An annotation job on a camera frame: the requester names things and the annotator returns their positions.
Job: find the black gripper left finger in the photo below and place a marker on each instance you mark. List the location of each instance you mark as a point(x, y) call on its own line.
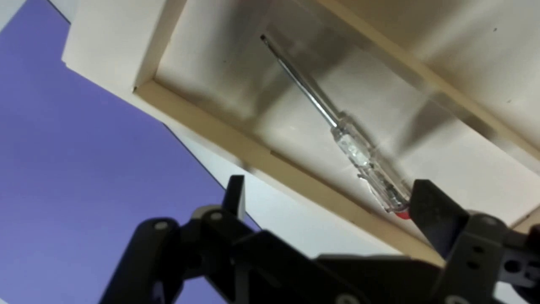
point(233, 195)

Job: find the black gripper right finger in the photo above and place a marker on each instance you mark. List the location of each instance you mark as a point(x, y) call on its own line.
point(435, 217)

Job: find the light wooden tray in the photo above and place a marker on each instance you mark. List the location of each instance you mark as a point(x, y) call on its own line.
point(224, 73)

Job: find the purple paper sheet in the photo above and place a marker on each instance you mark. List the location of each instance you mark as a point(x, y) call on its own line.
point(67, 170)

